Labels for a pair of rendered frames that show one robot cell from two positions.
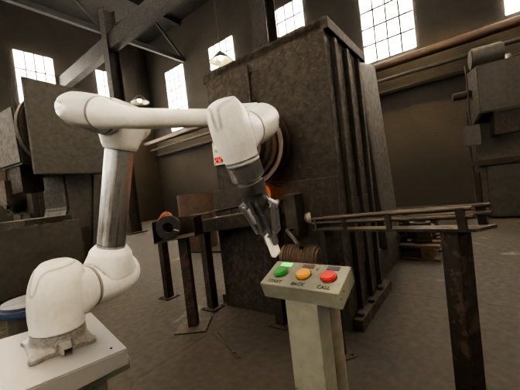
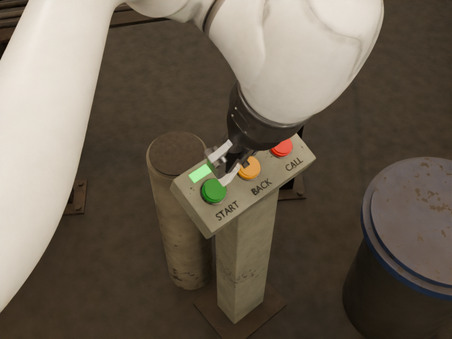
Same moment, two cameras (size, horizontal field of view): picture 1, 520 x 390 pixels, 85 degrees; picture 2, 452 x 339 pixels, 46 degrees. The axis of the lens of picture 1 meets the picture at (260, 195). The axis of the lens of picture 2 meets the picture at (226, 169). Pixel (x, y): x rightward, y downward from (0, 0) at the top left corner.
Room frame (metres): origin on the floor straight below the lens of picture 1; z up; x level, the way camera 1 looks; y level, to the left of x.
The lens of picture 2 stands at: (0.70, 0.43, 1.32)
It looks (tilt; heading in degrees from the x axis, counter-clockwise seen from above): 54 degrees down; 283
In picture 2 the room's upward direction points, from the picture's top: straight up
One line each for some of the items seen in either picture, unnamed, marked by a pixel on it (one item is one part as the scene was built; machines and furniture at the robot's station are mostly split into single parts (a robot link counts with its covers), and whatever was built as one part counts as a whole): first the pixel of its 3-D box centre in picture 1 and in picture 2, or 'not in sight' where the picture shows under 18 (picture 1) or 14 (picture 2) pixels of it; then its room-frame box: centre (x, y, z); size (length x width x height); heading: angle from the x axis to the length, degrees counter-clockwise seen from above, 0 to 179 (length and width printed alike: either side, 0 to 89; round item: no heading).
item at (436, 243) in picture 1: (381, 229); not in sight; (3.23, -1.34, 0.22); 1.20 x 0.81 x 0.44; 51
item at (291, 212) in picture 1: (295, 213); not in sight; (1.65, -0.19, 0.68); 0.11 x 0.08 x 0.24; 143
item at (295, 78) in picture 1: (292, 180); not in sight; (2.13, -0.26, 0.88); 1.08 x 0.73 x 1.76; 53
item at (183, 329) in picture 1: (184, 272); not in sight; (1.85, 0.55, 0.36); 0.26 x 0.20 x 0.72; 88
